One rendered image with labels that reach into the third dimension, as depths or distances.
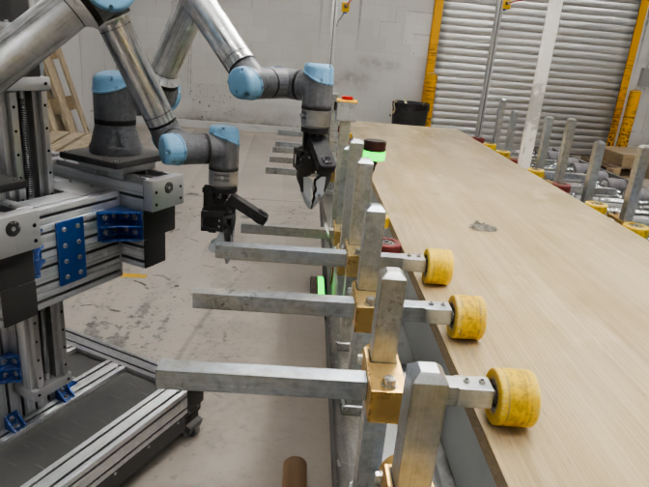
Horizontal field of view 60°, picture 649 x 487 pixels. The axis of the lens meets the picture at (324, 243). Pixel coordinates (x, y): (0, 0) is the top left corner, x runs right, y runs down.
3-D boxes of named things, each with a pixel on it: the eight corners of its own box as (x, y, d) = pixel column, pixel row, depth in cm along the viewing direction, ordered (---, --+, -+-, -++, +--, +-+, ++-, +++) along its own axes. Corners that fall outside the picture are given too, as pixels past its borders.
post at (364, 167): (338, 355, 137) (357, 158, 121) (337, 348, 140) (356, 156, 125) (352, 356, 137) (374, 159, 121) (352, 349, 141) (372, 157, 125)
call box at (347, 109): (335, 123, 192) (337, 99, 189) (334, 120, 199) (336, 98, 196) (355, 125, 192) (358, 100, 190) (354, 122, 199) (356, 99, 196)
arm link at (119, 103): (84, 116, 164) (81, 68, 160) (123, 114, 175) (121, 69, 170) (110, 122, 158) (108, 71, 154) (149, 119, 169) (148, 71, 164)
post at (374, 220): (342, 435, 115) (367, 206, 99) (341, 423, 118) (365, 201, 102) (358, 435, 115) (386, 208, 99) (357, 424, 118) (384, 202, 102)
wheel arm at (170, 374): (155, 390, 77) (154, 367, 76) (161, 376, 80) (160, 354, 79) (517, 411, 79) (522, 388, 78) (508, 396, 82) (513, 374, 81)
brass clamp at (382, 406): (362, 422, 75) (366, 390, 74) (355, 368, 88) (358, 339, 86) (409, 425, 76) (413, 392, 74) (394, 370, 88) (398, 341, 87)
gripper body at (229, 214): (206, 224, 153) (206, 181, 149) (238, 227, 154) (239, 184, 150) (200, 233, 146) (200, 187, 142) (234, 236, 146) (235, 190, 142)
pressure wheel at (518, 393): (501, 366, 77) (482, 366, 85) (502, 428, 75) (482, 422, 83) (545, 369, 77) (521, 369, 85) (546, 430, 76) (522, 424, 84)
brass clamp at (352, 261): (343, 276, 122) (345, 255, 121) (340, 255, 135) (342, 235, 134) (371, 278, 123) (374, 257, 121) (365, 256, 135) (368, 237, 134)
